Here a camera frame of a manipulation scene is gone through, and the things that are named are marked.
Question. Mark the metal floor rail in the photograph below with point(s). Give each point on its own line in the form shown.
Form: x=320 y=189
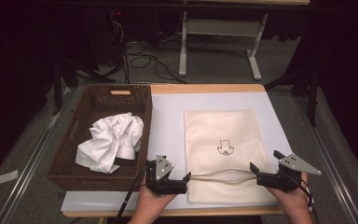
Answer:
x=329 y=161
x=28 y=168

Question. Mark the white tape strip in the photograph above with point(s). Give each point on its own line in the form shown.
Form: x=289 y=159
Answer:
x=6 y=177

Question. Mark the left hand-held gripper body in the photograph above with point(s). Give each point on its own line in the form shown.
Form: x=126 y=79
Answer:
x=164 y=186

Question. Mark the white table mat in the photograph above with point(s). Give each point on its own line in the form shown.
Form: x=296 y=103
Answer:
x=167 y=124

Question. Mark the white shirt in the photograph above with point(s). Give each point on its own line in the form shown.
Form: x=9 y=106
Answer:
x=108 y=140

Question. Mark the brown wicker basket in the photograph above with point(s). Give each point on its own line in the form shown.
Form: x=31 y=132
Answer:
x=112 y=96

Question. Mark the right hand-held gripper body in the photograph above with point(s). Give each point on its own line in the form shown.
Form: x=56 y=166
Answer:
x=286 y=179

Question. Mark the black stand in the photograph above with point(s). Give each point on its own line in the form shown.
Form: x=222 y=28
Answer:
x=62 y=74
x=310 y=93

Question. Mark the person's right hand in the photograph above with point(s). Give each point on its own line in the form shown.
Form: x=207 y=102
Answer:
x=295 y=200

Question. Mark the wooden table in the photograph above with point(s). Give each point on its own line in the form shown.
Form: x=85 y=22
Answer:
x=205 y=88

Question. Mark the dark computer case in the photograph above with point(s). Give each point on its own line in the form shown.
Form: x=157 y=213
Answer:
x=105 y=34

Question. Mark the white desk frame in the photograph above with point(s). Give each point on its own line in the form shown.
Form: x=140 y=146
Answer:
x=220 y=27

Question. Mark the person's left hand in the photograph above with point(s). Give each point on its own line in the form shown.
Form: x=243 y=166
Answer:
x=150 y=202

